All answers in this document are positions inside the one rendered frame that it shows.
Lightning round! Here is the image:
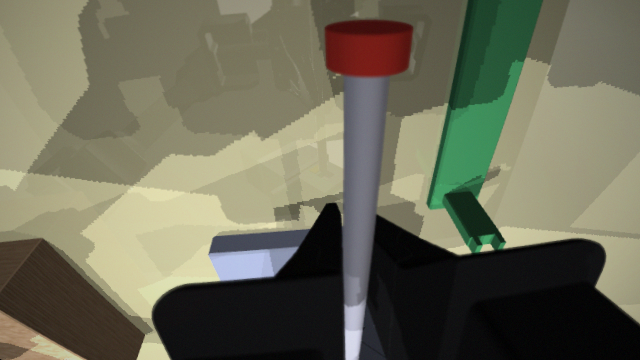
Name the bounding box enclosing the grey metal pin with red cap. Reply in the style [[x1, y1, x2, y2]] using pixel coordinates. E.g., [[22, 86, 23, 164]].
[[325, 20, 413, 360]]

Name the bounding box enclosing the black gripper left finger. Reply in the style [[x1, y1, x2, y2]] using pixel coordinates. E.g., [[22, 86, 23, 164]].
[[152, 203, 346, 360]]

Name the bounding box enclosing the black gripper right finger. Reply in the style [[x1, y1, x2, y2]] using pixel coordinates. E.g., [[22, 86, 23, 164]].
[[366, 214, 607, 360]]

